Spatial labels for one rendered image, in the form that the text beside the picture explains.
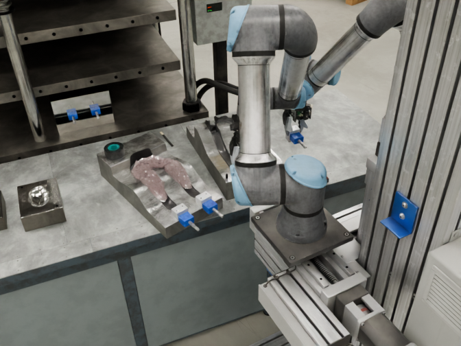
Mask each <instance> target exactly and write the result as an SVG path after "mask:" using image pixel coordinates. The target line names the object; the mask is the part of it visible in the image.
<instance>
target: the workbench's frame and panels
mask: <svg viewBox="0 0 461 346"><path fill-rule="evenodd" d="M365 177H366V175H362V176H358V177H355V178H350V179H348V180H345V181H340V182H338V183H334V184H330V185H326V188H325V194H324V205H323V207H324V208H325V209H326V210H327V211H328V212H329V213H330V214H331V215H334V214H337V213H339V212H341V211H344V210H346V209H349V208H351V207H354V206H356V205H359V204H361V203H363V201H364V193H365V189H366V184H365V182H364V181H365ZM194 225H195V226H197V227H198V228H199V231H196V230H195V229H194V228H193V227H192V226H190V227H187V228H186V229H184V230H182V231H180V232H178V233H177V234H175V235H173V236H172V237H170V238H166V237H165V236H163V235H162V234H161V233H159V234H156V235H151V236H149V237H146V238H141V239H139V240H135V241H131V242H127V243H125V244H120V245H117V246H113V247H110V248H107V249H103V250H100V251H96V252H93V253H89V254H86V255H82V256H79V257H74V258H72V259H68V260H65V261H62V262H58V263H55V264H50V265H48V266H44V267H40V268H36V269H34V270H29V271H26V272H24V273H19V274H16V275H12V276H9V277H5V278H3V279H0V346H163V345H167V344H169V343H172V342H175V341H179V340H180V339H183V338H186V337H189V336H192V335H194V334H198V333H200V332H203V331H206V330H209V329H212V328H214V327H217V326H220V325H223V324H226V323H229V322H231V321H235V320H237V319H240V318H243V317H245V316H249V315H251V314H254V313H257V312H260V311H262V310H263V313H264V314H265V315H267V316H269V314H268V313H267V311H266V310H265V308H264V307H263V306H262V305H261V303H260V302H259V284H260V285H261V284H264V283H265V282H267V278H268V277H270V276H271V274H270V273H269V272H268V271H267V269H266V267H265V265H264V264H263V262H262V261H261V260H260V259H259V258H258V256H257V255H256V254H255V233H254V232H253V231H252V229H251V228H250V208H247V209H242V210H240V211H236V212H233V213H230V214H226V215H224V217H223V218H221V217H219V216H218V217H216V218H212V219H208V220H204V221H202V222H197V223H195V224H194Z"/></svg>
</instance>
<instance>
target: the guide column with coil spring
mask: <svg viewBox="0 0 461 346"><path fill-rule="evenodd" d="M7 4H9V3H8V1H7V2H5V3H1V4H0V7H3V6H5V5H7ZM9 9H10V7H8V8H5V9H2V10H0V11H6V10H9ZM0 26H1V30H2V32H3V37H4V39H5V43H6V46H7V49H8V53H9V56H10V60H11V63H12V66H13V69H14V73H15V76H16V80H17V82H18V86H19V89H20V92H21V96H22V99H23V103H24V105H25V110H26V112H27V116H28V119H29V123H30V126H31V129H32V132H33V136H34V139H35V141H36V142H42V141H45V140H46V139H47V136H46V133H45V129H44V126H43V122H42V119H41V116H40V111H39V109H38V105H37V101H36V97H35V95H34V90H33V87H32V83H31V80H30V77H29V73H28V70H27V65H26V63H25V59H24V55H23V51H22V49H21V44H20V41H19V37H18V34H17V31H16V27H15V24H14V20H13V17H12V13H11V14H7V15H1V16H0Z"/></svg>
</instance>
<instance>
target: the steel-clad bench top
mask: <svg viewBox="0 0 461 346"><path fill-rule="evenodd" d="M307 103H308V104H313V108H312V110H311V111H312V114H311V119H310V118H308V119H307V120H305V121H306V123H307V125H308V128H303V131H302V132H300V134H301V135H302V136H303V137H304V140H303V143H304V144H305V145H306V146H307V148H306V149H304V148H303V147H302V146H301V145H300V144H299V143H298V144H293V143H292V142H288V141H287V139H286V138H285V129H284V125H283V112H284V110H283V109H277V110H270V138H271V149H272V150H273V151H274V153H275V154H276V155H278V157H279V158H280V159H281V160H282V162H284V163H285V161H286V160H287V158H288V157H291V156H292V155H295V154H305V155H309V156H311V157H314V158H316V159H317V160H319V161H321V162H322V163H323V165H324V166H325V167H326V170H327V177H328V178H329V182H328V183H327V185H330V184H334V183H338V182H340V181H345V180H348V179H350V178H355V177H358V176H362V175H365V174H366V170H367V167H366V162H367V158H368V157H371V156H373V155H375V152H376V147H377V142H378V140H379V133H380V129H381V124H380V123H379V122H378V121H376V120H375V119H374V118H372V117H371V116H370V115H369V114H368V113H366V112H365V111H364V110H362V109H361V108H360V107H359V106H358V105H356V104H355V103H354V102H352V101H351V100H350V99H348V98H347V96H345V95H344V94H343V93H341V92H340V91H339V90H337V89H332V90H328V91H323V92H319V93H316V94H315V95H314V96H313V97H312V98H310V99H309V100H307ZM205 120H207V121H212V120H214V116H212V117H207V118H203V119H197V120H194V121H190V122H185V123H181V124H176V125H172V126H167V127H163V128H157V129H154V130H149V131H145V132H139V133H136V134H132V135H127V136H123V137H118V138H114V139H109V140H105V141H99V142H96V143H90V144H86V145H83V146H78V147H74V148H69V149H65V150H59V151H56V152H50V153H49V154H48V153H47V154H42V155H38V156H35V157H29V158H25V159H19V160H16V161H11V162H7V163H2V164H0V190H1V192H2V194H3V197H4V199H5V207H6V216H7V225H8V228H7V229H4V230H2V231H0V279H3V278H5V277H9V276H12V275H16V274H19V273H24V272H26V271H29V270H34V269H36V268H40V267H44V266H48V265H50V264H55V263H58V262H62V261H65V260H69V259H72V258H74V257H79V256H82V255H86V254H89V253H93V252H96V251H100V250H103V249H107V248H110V247H113V246H117V245H120V244H125V243H127V242H131V241H135V240H139V239H141V238H146V237H149V236H151V235H156V234H159V233H160V232H159V231H158V230H157V229H156V228H155V227H154V226H153V225H152V224H151V223H150V222H149V221H148V220H147V219H146V218H145V217H144V216H142V215H141V214H140V213H139V212H138V211H137V210H136V209H135V208H134V207H133V206H132V205H131V204H130V203H129V202H128V201H127V200H126V199H125V198H124V197H123V196H122V195H121V194H120V193H119V192H118V191H117V190H116V189H115V188H114V187H113V186H112V185H111V184H110V183H109V182H108V181H107V180H106V179H105V178H104V177H103V176H102V175H101V172H100V168H99V163H98V160H97V154H98V153H100V152H103V151H104V146H105V145H106V144H108V143H111V142H120V143H125V142H127V141H129V140H131V139H134V138H137V137H139V136H141V135H144V134H146V133H148V132H152V133H153V134H154V135H156V136H157V137H158V138H159V139H161V140H162V141H164V142H165V144H166V148H167V151H168V152H169V153H170V154H172V155H173V156H175V157H177V158H179V159H182V160H184V161H186V162H187V163H189V164H190V165H191V166H192V167H193V168H194V170H195V171H196V172H197V174H198V175H199V177H200V178H201V179H202V180H203V182H204V183H205V184H206V185H208V186H209V187H210V188H211V189H212V190H214V191H215V192H217V193H218V194H219V195H220V196H221V197H222V200H223V208H222V209H220V210H219V212H220V213H221V214H222V215H226V214H230V213H233V212H236V211H240V210H242V209H247V208H250V207H251V206H241V205H238V204H237V203H236V202H235V199H231V200H226V199H225V197H224V195H223V193H222V192H221V190H220V189H219V187H218V186H217V184H216V182H215V181H214V180H213V177H212V176H211V175H210V173H209V171H208V170H207V168H206V166H205V165H204V164H203V162H202V160H201V158H200V157H199V155H198V153H197V152H196V150H195V149H194V147H193V146H192V144H191V142H190V141H189V140H188V138H187V127H186V126H190V125H194V124H199V123H202V122H205ZM160 132H162V133H163V134H164V135H165V136H166V138H168V139H169V141H170V142H171V143H172V144H173V145H174V146H172V147H171V145H170V144H169V143H168V142H167V140H166V139H165V138H164V137H163V136H162V134H160ZM55 177H56V178H57V182H58V186H59V188H60V193H61V197H62V203H63V207H64V212H65V216H66V219H67V221H66V222H63V223H62V222H61V223H58V224H53V225H50V226H47V227H43V228H39V229H35V230H32V231H27V232H25V230H24V227H23V224H22V222H21V218H20V211H19V200H18V193H17V187H18V186H21V185H26V184H30V183H35V182H38V181H43V180H47V179H50V178H55ZM63 225H64V226H63ZM92 247H93V248H92Z"/></svg>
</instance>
